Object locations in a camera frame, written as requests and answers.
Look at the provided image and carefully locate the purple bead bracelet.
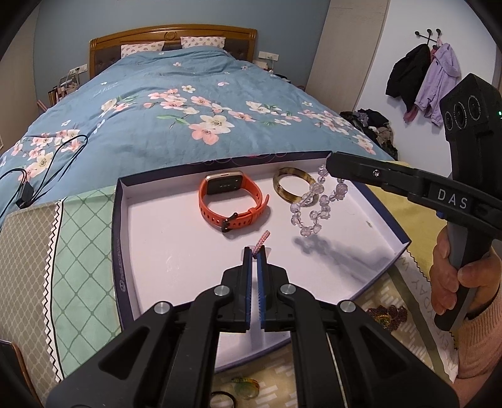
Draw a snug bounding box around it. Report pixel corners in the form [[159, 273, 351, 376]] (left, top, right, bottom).
[[366, 305, 409, 331]]

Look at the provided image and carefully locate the black charger cable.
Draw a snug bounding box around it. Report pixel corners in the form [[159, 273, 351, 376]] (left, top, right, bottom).
[[0, 134, 89, 208]]

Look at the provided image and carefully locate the phone with orange case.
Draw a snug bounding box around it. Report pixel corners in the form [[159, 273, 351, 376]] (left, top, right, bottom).
[[0, 339, 42, 408]]

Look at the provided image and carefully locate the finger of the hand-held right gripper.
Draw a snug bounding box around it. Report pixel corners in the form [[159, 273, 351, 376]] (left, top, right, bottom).
[[325, 152, 430, 199]]

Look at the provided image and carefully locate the pink hair clip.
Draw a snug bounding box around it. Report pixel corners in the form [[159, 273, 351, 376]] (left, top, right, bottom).
[[253, 231, 272, 257]]

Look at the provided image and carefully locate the wooden bed headboard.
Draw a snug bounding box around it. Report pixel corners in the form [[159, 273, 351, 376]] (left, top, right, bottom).
[[89, 27, 257, 81]]

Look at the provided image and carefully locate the purple jacket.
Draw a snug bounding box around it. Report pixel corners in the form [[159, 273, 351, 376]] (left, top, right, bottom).
[[404, 42, 460, 127]]

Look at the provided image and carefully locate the green jade ring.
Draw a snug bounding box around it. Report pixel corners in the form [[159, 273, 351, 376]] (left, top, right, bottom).
[[231, 377, 259, 400]]

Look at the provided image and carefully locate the black wall coat rack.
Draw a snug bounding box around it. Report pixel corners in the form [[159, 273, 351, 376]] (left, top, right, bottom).
[[415, 28, 442, 50]]

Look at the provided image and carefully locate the patchwork patterned mat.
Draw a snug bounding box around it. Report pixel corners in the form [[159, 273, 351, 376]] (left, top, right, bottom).
[[0, 161, 459, 408]]

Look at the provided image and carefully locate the beige wardrobe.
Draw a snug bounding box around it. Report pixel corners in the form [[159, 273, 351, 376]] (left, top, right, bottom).
[[306, 0, 391, 114]]

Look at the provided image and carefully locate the tortoiseshell bangle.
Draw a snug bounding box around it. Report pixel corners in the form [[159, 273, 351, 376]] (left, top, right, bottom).
[[272, 167, 318, 207]]

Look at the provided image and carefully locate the blue floral blanket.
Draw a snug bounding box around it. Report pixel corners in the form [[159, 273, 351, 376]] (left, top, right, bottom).
[[0, 47, 395, 220]]

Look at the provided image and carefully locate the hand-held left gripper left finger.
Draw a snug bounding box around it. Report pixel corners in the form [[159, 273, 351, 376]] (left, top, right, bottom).
[[46, 246, 254, 408]]

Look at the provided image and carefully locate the person's right forearm pink sleeve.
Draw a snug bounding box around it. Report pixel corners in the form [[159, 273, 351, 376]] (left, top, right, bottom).
[[451, 282, 502, 381]]

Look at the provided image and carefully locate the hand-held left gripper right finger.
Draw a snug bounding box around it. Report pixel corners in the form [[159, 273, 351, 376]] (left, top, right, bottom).
[[257, 248, 459, 408]]

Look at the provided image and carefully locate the pile of dark clothes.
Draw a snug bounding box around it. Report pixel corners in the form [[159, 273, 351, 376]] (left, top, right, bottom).
[[339, 109, 398, 159]]

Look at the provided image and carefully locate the pink patterned pillow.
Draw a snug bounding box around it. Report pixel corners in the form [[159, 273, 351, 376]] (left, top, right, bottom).
[[121, 40, 165, 59], [180, 36, 227, 50]]

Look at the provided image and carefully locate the person's right hand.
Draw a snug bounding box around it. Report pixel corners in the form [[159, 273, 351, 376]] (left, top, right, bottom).
[[428, 228, 502, 316]]

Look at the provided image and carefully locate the black jacket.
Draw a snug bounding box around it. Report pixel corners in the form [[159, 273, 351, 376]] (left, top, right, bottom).
[[385, 44, 432, 112]]

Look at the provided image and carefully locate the bedside clutter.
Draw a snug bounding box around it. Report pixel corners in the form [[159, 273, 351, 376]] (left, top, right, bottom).
[[47, 72, 81, 106]]

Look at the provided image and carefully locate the clear crystal bead bracelet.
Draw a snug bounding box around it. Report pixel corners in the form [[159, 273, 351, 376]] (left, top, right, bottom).
[[289, 163, 350, 238]]

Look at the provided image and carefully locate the black ring bangle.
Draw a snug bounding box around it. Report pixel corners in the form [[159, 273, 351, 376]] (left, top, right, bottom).
[[209, 391, 237, 408]]

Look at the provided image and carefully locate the orange smartwatch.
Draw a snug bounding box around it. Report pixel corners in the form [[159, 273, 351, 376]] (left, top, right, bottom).
[[199, 171, 271, 235]]

